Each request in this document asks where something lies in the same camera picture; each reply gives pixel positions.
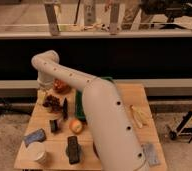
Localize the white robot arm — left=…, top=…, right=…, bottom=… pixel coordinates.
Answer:
left=31, top=50, right=150, bottom=171

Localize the small metal cup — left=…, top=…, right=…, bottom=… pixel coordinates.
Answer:
left=47, top=109, right=60, bottom=114

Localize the white paper cup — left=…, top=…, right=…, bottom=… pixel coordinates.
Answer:
left=27, top=142, right=47, bottom=164

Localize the red bowl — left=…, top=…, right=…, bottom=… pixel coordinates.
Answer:
left=53, top=79, right=70, bottom=93

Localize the green plastic bin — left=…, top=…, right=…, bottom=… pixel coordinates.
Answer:
left=75, top=77, right=116, bottom=122

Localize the orange apple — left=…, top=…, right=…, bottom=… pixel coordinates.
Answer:
left=69, top=119, right=83, bottom=134

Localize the black stapler block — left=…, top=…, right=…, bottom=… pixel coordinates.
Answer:
left=66, top=136, right=81, bottom=164

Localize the purple bowl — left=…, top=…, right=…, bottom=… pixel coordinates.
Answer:
left=93, top=142, right=100, bottom=159

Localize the yellow banana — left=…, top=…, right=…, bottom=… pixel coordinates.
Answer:
left=130, top=105, right=148, bottom=128

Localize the yellow black cart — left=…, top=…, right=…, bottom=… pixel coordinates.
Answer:
left=169, top=109, right=192, bottom=142

